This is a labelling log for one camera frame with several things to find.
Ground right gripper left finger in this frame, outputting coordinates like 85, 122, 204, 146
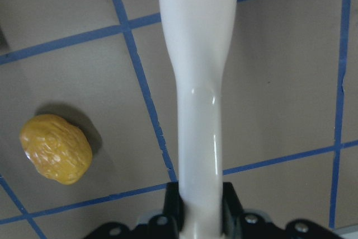
86, 182, 183, 238

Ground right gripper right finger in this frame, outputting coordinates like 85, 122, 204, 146
222, 182, 340, 238

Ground yellow potato toy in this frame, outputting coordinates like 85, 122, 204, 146
19, 114, 93, 185

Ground beige plastic dustpan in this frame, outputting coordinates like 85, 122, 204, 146
159, 0, 237, 238

